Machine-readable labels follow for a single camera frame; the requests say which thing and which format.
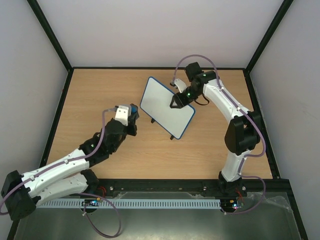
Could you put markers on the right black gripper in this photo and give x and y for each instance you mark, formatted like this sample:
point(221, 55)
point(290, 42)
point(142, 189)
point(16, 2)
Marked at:
point(182, 98)

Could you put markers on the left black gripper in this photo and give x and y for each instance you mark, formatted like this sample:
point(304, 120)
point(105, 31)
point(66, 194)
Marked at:
point(131, 120)

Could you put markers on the small blue-framed whiteboard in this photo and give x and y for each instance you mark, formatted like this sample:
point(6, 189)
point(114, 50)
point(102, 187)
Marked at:
point(155, 102)

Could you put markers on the blue whiteboard eraser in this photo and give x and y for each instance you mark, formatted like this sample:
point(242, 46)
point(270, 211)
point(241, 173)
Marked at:
point(134, 109)

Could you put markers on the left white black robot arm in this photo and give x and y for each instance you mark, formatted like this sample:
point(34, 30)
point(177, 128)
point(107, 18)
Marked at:
point(72, 174)

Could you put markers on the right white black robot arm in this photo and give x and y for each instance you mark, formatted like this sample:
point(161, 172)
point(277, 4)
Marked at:
point(244, 126)

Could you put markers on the left controller circuit board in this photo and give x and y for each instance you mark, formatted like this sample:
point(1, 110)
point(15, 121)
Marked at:
point(91, 202)

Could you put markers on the controller circuit board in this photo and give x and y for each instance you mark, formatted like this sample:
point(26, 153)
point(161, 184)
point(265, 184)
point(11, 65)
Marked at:
point(230, 205)
point(91, 202)

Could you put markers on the right controller circuit board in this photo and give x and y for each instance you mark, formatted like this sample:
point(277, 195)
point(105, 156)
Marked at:
point(230, 205)

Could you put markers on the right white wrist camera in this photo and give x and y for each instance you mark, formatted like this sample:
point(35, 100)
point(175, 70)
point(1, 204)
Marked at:
point(178, 84)

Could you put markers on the light blue slotted cable duct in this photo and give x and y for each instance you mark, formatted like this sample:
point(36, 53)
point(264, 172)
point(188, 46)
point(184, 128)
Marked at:
point(73, 203)

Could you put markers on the left black frame post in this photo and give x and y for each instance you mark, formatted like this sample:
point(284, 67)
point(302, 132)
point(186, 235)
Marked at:
point(39, 14)

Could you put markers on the black frame post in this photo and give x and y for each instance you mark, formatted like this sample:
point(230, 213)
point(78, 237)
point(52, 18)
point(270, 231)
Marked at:
point(39, 14)
point(277, 19)

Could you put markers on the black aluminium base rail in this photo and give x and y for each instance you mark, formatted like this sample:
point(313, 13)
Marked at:
point(162, 186)

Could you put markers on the right black frame post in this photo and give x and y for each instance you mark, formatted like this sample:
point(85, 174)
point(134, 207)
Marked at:
point(277, 19)

